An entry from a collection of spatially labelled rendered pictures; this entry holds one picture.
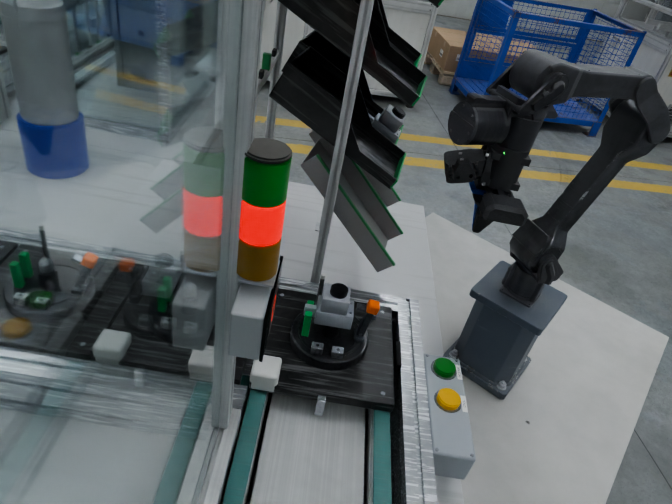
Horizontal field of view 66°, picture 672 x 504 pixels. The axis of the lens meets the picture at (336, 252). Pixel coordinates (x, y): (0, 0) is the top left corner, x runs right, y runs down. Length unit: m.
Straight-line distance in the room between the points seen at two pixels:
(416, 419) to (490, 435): 0.20
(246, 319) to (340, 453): 0.36
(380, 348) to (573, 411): 0.44
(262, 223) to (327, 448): 0.45
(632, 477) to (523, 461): 1.39
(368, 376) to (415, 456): 0.15
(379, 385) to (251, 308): 0.37
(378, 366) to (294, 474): 0.23
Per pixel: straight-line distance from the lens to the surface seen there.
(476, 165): 0.78
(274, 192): 0.53
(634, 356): 1.43
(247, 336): 0.61
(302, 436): 0.89
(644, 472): 2.48
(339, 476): 0.86
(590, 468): 1.13
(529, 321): 1.01
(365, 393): 0.89
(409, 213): 1.59
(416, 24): 4.87
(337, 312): 0.88
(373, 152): 1.05
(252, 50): 0.49
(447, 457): 0.88
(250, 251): 0.57
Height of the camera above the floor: 1.65
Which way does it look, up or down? 36 degrees down
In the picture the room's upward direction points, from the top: 12 degrees clockwise
